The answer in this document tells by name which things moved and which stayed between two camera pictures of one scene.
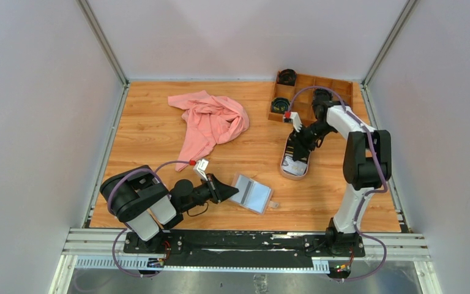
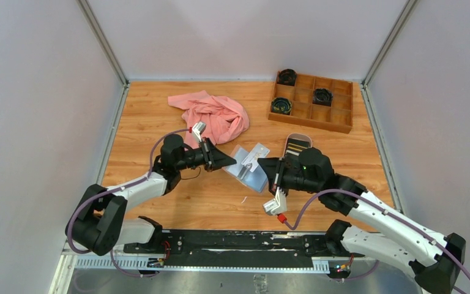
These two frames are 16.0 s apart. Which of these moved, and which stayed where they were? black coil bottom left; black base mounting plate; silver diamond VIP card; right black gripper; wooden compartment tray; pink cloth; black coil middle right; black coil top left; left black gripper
Moved: right black gripper; left black gripper; silver diamond VIP card
Stayed: black coil top left; black coil middle right; wooden compartment tray; black base mounting plate; pink cloth; black coil bottom left
